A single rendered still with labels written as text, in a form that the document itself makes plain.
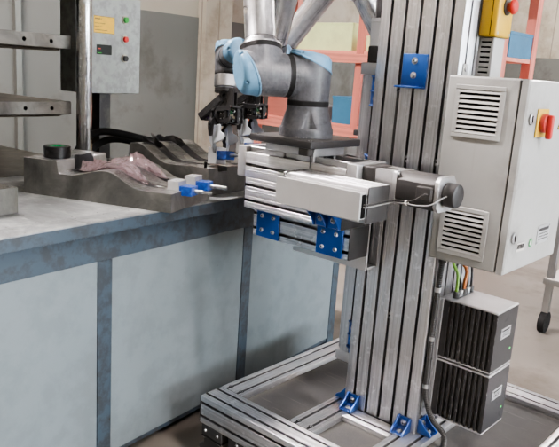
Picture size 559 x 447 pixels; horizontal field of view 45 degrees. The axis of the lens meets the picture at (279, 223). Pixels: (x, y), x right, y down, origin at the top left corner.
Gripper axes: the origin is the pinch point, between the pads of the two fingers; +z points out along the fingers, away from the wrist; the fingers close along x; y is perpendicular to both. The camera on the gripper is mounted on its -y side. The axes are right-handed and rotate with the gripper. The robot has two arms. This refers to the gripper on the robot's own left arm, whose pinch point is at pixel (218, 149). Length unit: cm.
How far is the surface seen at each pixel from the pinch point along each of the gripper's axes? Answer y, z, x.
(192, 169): -5.8, 7.0, -6.3
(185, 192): 11.4, 14.7, -27.1
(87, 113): -70, -16, 2
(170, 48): -246, -106, 223
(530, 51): 13, -94, 312
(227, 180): 1.0, 10.0, 3.9
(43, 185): -29, 14, -46
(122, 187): -3.2, 14.1, -38.2
